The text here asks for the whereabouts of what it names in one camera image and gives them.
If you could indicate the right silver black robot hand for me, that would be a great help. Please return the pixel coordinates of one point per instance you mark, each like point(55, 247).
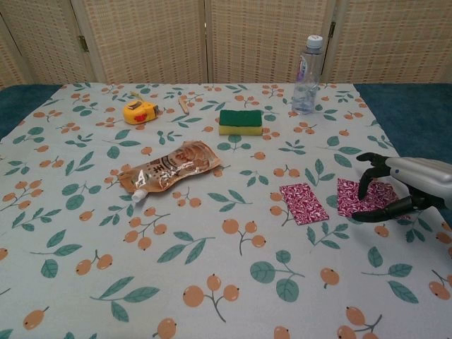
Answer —
point(423, 180)

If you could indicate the woven rattan screen panel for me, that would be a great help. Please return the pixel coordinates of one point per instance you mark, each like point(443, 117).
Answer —
point(395, 39)
point(46, 42)
point(261, 39)
point(148, 39)
point(8, 63)

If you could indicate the green yellow sponge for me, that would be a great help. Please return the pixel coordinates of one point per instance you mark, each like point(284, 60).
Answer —
point(240, 118)

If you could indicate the yellow tape measure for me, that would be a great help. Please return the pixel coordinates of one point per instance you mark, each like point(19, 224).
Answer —
point(137, 112)

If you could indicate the clear plastic water bottle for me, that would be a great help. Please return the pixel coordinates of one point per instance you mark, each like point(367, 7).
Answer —
point(306, 88)

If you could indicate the floral orange fruit tablecloth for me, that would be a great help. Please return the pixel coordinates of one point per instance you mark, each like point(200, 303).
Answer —
point(226, 247)

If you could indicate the red patterned card packet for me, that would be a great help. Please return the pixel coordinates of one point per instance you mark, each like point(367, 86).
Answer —
point(303, 204)

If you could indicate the brown spouted sauce pouch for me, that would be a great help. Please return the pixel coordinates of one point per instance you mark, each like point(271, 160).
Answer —
point(169, 169)

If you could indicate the brass screen hinge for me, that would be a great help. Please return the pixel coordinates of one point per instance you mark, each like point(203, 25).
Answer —
point(83, 43)
point(332, 30)

